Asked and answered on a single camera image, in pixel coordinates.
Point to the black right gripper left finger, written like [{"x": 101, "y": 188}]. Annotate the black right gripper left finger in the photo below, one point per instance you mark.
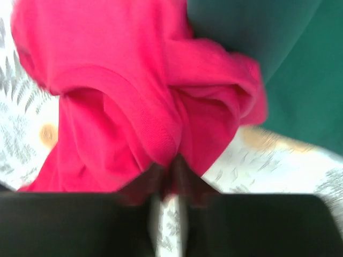
[{"x": 122, "y": 223}]

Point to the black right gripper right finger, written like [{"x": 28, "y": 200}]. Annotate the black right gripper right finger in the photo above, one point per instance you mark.
[{"x": 244, "y": 224}]

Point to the floral patterned table mat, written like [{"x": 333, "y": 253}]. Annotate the floral patterned table mat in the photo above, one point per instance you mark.
[{"x": 255, "y": 162}]

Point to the dark green hanging shorts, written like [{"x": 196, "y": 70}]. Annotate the dark green hanging shorts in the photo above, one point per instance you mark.
[{"x": 298, "y": 44}]

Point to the magenta t shirt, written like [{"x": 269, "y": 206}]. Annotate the magenta t shirt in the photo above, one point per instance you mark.
[{"x": 135, "y": 88}]

